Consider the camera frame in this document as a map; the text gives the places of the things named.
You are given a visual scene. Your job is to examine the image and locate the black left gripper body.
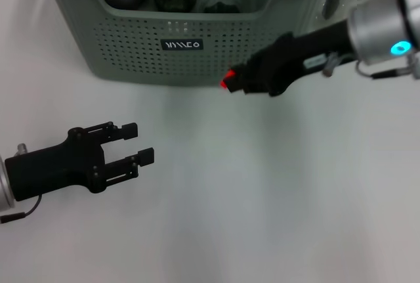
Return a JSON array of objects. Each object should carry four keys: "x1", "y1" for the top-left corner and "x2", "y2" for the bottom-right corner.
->
[{"x1": 5, "y1": 127, "x2": 108, "y2": 202}]

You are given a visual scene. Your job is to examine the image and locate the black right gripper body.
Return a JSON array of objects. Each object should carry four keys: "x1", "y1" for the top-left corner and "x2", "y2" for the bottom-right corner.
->
[{"x1": 241, "y1": 20, "x2": 354, "y2": 97}]

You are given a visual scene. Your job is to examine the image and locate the small red stepped block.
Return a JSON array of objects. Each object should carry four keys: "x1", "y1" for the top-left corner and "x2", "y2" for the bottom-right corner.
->
[{"x1": 219, "y1": 70, "x2": 236, "y2": 89}]

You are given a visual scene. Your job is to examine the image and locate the grey-green perforated storage bin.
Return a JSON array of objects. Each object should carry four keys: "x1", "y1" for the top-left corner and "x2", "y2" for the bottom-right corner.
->
[{"x1": 34, "y1": 0, "x2": 339, "y2": 87}]

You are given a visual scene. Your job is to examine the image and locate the transparent cable plug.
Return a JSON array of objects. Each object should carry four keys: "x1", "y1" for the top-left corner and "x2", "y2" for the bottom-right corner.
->
[{"x1": 322, "y1": 52, "x2": 341, "y2": 77}]

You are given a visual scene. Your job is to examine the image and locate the thin black cable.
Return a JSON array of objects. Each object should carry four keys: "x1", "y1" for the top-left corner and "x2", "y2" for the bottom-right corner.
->
[
  {"x1": 356, "y1": 61, "x2": 420, "y2": 81},
  {"x1": 0, "y1": 194, "x2": 43, "y2": 225}
]

